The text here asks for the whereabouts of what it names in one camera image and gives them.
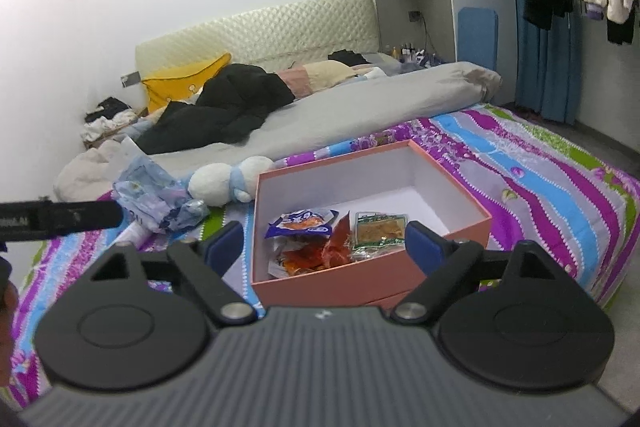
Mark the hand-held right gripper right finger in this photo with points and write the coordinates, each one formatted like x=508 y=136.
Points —
x=422 y=242

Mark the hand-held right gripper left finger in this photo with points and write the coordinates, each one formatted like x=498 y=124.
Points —
x=225 y=242

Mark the green-edged snack packet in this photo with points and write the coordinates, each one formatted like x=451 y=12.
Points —
x=380 y=232

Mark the blue white snack packet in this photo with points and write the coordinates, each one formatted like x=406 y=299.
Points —
x=300 y=224

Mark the pink cardboard box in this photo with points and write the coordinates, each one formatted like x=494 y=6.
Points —
x=375 y=177

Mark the orange snack packet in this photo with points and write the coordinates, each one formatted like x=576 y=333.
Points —
x=305 y=259

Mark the crinkled red foil packet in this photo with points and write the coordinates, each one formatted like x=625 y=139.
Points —
x=340 y=237

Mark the person's left hand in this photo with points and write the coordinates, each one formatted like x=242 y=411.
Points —
x=9 y=299

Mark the beige crumpled blanket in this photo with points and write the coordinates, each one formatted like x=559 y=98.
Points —
x=85 y=172

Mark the white plush toy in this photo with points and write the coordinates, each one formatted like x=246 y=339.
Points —
x=215 y=182

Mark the blue printed plastic bag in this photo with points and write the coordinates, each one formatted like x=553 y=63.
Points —
x=150 y=197

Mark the pile of clothes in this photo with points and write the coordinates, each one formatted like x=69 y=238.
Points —
x=107 y=119

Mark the floral purple bedsheet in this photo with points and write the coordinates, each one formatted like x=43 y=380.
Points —
x=550 y=187

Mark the black jacket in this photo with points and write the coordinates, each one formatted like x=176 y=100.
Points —
x=235 y=102

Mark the grey long pillow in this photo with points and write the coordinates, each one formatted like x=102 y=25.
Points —
x=350 y=112

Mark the yellow pillow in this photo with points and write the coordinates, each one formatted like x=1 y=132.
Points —
x=175 y=87

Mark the pink pillow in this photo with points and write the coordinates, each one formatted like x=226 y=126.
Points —
x=295 y=82

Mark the row of small bottles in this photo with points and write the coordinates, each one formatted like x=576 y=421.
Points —
x=407 y=53

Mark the beige pillow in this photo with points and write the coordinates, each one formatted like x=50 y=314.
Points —
x=325 y=74

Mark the black cloth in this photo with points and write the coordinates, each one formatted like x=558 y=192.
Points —
x=347 y=57

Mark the blue curtain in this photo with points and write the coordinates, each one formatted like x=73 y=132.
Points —
x=547 y=72

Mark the cream quilted headboard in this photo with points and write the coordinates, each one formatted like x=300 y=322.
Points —
x=260 y=32

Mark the grey wall plate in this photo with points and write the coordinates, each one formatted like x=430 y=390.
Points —
x=130 y=79

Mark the blue wall panel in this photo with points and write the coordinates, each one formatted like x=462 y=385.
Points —
x=477 y=37

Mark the wall socket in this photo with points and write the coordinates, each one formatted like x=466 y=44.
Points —
x=415 y=16

